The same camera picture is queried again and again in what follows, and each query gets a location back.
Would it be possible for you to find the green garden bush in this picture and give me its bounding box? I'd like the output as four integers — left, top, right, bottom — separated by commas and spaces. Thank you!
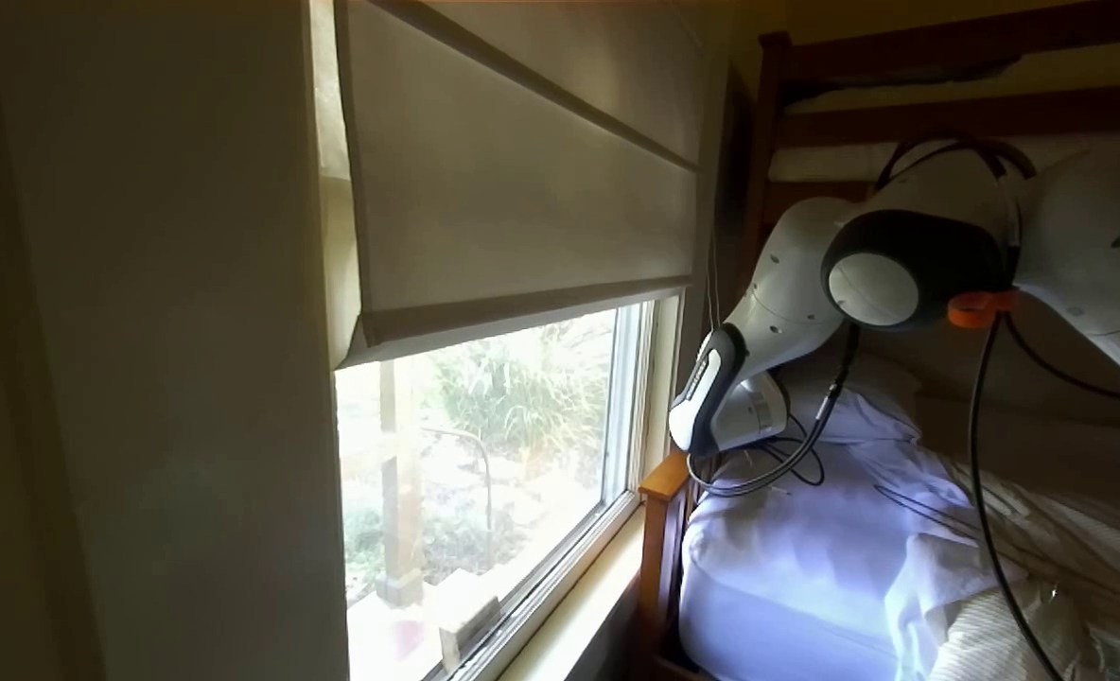
429, 314, 619, 584

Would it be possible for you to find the pale lavender pillow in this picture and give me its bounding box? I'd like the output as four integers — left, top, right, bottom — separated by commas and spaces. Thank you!
822, 369, 931, 448

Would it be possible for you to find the cream painted windowsill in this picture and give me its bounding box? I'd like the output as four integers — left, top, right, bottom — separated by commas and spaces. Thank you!
497, 502, 650, 681

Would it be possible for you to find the white window frame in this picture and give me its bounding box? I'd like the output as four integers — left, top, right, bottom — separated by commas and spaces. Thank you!
331, 292, 689, 681

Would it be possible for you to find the brown wooden bunk bed frame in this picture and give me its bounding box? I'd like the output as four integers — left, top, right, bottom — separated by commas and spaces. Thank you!
632, 0, 1120, 681

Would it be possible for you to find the grey window latch block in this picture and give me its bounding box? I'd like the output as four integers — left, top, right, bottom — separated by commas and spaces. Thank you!
436, 570, 510, 675

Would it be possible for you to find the white sheet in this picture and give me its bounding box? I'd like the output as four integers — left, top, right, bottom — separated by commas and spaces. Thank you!
676, 419, 1036, 681

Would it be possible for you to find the beige roman window blind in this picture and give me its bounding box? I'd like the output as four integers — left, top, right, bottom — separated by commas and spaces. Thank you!
303, 0, 704, 372

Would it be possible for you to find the white crumpled blanket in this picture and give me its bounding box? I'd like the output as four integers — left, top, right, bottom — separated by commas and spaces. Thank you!
887, 400, 1120, 681

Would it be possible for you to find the wooden garden post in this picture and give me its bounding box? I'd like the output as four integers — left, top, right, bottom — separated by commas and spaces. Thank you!
373, 355, 430, 613

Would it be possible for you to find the orange cable clip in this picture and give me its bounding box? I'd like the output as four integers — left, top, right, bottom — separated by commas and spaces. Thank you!
943, 289, 1023, 337

